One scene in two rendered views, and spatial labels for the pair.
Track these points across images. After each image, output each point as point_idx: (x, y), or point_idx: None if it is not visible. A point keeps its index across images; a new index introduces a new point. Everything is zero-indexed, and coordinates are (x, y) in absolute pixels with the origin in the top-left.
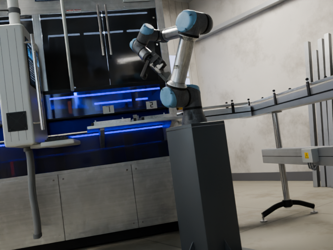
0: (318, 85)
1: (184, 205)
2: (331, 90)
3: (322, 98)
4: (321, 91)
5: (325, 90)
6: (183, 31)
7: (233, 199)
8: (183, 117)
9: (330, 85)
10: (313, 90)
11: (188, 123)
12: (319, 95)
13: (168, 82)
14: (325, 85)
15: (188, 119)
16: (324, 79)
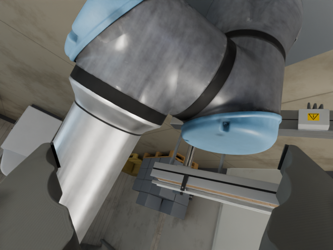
0: (256, 199)
1: None
2: (231, 183)
3: (254, 180)
4: (252, 189)
5: (242, 187)
6: None
7: None
8: (226, 10)
9: (230, 189)
10: (271, 198)
11: (210, 6)
12: (258, 186)
13: (72, 86)
14: (241, 194)
15: (208, 18)
16: (249, 205)
